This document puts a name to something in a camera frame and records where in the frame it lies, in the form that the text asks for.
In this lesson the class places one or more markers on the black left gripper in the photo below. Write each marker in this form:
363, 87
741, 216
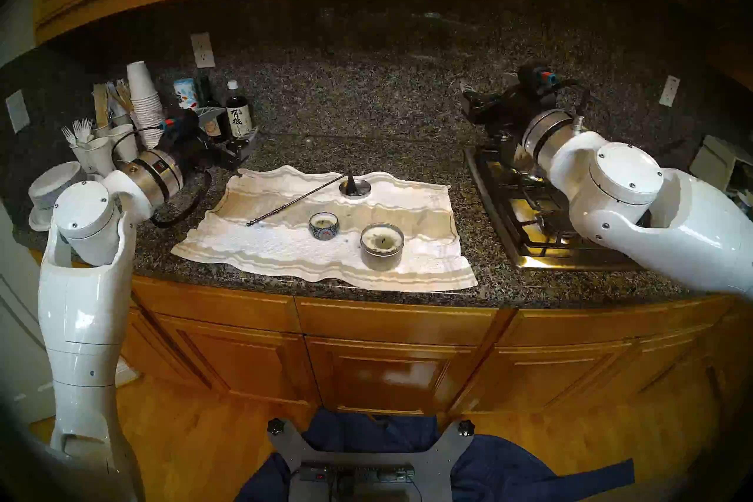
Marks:
191, 142

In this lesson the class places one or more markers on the small dark glass bottle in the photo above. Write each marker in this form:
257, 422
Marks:
206, 92

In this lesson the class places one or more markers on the white blue cup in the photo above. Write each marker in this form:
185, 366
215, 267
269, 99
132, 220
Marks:
745, 205

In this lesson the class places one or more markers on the black round knob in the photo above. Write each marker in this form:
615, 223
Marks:
466, 428
276, 427

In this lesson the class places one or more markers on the white plastic fork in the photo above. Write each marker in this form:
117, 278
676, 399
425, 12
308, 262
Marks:
83, 130
69, 137

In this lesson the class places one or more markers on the white box appliance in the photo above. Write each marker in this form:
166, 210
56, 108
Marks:
715, 165

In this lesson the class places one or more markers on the black metal candle snuffer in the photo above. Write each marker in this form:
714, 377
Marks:
353, 188

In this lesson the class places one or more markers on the silver tin candle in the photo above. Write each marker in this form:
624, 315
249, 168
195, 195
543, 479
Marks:
382, 257

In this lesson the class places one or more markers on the dark blue cloth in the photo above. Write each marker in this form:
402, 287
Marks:
517, 471

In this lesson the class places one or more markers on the paper cup holding sticks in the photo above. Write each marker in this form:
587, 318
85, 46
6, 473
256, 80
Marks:
122, 120
102, 130

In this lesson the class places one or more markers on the patterned bowl candle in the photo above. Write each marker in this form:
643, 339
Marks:
324, 230

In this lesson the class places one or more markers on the white paper cup stack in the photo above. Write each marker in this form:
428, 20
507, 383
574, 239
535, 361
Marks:
147, 101

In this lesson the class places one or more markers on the tan wooden stick bundle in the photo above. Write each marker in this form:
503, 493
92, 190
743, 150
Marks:
120, 98
100, 104

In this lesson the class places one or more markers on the white salt canister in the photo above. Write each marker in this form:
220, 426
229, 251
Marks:
185, 94

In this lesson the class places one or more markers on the white beige striped towel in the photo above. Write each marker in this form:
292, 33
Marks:
412, 265

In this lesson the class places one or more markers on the white wall outlet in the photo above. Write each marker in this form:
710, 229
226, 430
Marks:
669, 91
203, 50
17, 111

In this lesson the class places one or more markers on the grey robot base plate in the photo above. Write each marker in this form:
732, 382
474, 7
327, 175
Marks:
441, 465

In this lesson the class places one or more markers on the stainless gas cooktop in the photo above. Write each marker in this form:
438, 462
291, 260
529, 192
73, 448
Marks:
512, 249

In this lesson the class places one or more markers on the white capped soy sauce bottle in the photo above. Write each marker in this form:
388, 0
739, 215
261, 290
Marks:
240, 115

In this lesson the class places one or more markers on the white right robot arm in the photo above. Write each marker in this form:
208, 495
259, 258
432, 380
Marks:
694, 236

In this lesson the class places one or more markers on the wooden base cabinet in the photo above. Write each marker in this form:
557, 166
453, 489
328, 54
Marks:
400, 371

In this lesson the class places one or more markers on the grey bowl stack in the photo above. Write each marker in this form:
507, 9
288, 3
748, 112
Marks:
53, 183

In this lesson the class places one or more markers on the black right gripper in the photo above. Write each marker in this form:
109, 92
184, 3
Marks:
523, 101

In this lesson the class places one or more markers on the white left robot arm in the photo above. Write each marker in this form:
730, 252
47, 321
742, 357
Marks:
82, 318

